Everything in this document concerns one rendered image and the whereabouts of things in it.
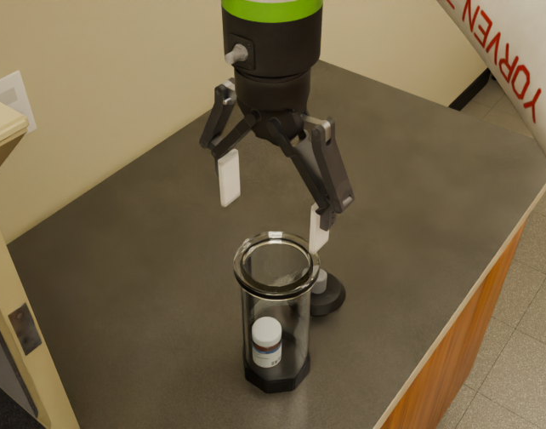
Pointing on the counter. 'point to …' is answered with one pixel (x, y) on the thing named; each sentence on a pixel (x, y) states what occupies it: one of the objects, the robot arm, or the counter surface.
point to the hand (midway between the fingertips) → (272, 214)
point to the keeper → (25, 328)
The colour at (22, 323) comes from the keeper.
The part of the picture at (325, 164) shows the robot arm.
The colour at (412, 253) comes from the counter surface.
